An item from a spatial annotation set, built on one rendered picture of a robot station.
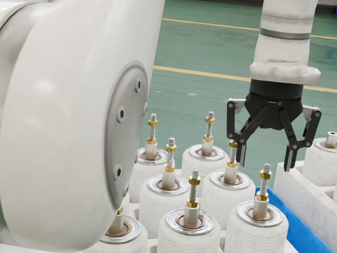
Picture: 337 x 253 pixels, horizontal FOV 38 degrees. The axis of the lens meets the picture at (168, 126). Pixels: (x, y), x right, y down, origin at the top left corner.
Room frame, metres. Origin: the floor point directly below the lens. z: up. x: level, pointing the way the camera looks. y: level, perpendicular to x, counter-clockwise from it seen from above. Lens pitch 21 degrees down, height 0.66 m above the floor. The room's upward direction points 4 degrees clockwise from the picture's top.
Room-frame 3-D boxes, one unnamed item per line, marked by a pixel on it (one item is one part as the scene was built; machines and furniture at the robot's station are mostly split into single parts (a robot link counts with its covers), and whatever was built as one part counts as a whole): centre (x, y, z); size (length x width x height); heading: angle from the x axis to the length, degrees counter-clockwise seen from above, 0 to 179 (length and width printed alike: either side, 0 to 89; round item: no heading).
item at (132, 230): (0.61, 0.07, 0.25); 0.08 x 0.08 x 0.01
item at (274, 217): (0.68, -0.16, 0.25); 0.08 x 0.08 x 0.01
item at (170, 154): (0.75, -0.01, 0.30); 0.01 x 0.01 x 0.08
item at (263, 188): (0.68, -0.16, 0.30); 0.01 x 0.01 x 0.08
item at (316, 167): (0.99, -0.36, 0.16); 0.10 x 0.10 x 0.18
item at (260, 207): (0.68, -0.16, 0.26); 0.02 x 0.02 x 0.03
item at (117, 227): (0.61, 0.07, 0.26); 0.02 x 0.02 x 0.03
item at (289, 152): (0.68, -0.19, 0.35); 0.02 x 0.01 x 0.04; 175
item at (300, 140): (0.67, -0.20, 0.37); 0.03 x 0.01 x 0.05; 85
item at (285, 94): (0.68, -0.15, 0.45); 0.08 x 0.08 x 0.09
